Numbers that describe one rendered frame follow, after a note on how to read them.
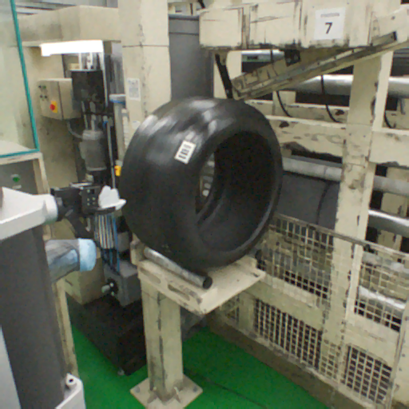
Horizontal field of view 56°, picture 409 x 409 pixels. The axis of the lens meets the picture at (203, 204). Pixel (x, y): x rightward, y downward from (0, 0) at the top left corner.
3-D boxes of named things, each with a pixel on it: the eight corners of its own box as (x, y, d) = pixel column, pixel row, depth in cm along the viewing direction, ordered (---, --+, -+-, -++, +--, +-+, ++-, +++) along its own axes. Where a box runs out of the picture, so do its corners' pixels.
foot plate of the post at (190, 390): (129, 391, 199) (129, 386, 198) (169, 364, 217) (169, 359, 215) (162, 424, 181) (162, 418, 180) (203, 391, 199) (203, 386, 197)
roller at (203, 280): (149, 242, 153) (152, 252, 156) (140, 248, 151) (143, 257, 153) (212, 275, 130) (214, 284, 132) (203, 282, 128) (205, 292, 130)
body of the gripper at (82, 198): (103, 186, 101) (58, 192, 92) (103, 217, 103) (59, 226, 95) (88, 180, 106) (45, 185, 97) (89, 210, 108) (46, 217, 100)
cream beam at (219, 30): (198, 51, 148) (197, 9, 143) (240, 51, 164) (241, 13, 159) (348, 47, 107) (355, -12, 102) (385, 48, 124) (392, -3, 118)
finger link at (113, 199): (130, 188, 108) (101, 192, 102) (130, 208, 110) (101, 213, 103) (125, 185, 110) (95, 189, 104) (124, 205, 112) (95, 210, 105)
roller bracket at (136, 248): (131, 264, 153) (129, 241, 149) (203, 233, 179) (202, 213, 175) (136, 267, 151) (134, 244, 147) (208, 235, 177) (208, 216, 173)
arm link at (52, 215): (42, 230, 92) (28, 220, 97) (61, 226, 95) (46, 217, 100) (41, 200, 90) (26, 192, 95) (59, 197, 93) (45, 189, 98)
